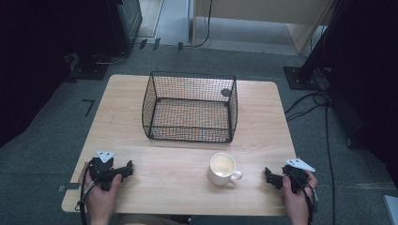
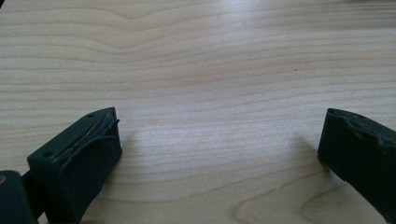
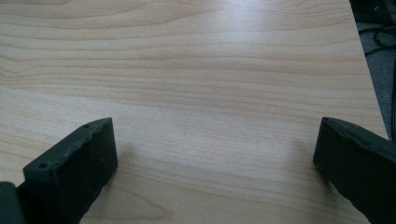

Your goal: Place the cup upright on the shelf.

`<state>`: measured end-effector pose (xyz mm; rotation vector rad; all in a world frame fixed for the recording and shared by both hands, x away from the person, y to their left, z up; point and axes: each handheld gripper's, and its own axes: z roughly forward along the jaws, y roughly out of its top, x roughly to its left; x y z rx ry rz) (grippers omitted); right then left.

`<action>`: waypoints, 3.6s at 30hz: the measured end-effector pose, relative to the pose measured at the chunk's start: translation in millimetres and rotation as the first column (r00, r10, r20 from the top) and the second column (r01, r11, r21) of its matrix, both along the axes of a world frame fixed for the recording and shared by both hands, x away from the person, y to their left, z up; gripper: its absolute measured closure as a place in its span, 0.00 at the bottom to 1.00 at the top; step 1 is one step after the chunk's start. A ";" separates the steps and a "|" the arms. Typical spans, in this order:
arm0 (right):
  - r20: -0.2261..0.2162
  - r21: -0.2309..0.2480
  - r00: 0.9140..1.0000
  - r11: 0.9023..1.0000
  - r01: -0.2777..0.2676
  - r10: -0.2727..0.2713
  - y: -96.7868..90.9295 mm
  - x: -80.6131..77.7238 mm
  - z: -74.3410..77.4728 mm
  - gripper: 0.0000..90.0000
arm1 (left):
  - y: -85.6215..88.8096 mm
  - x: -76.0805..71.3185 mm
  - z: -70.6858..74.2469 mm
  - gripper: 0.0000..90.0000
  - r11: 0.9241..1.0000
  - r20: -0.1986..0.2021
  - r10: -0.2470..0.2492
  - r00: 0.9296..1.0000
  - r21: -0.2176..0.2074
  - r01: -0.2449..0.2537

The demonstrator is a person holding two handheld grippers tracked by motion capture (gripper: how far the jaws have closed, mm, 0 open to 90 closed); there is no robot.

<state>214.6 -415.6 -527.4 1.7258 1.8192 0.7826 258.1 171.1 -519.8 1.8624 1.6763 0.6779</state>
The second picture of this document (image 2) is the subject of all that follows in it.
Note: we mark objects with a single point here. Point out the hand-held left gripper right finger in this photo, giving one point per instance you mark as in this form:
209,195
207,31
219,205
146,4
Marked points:
358,149

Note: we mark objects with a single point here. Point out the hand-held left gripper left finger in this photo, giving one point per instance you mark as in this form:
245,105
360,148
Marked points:
81,161

